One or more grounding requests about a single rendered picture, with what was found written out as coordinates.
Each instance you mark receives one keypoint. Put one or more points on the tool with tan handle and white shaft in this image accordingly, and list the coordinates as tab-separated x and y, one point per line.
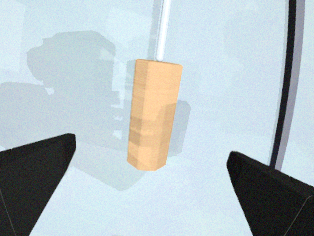
154	100

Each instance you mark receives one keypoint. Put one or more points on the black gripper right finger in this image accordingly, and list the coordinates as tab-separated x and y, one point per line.
275	204

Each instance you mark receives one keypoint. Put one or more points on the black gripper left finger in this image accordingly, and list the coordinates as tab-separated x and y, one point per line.
29	175

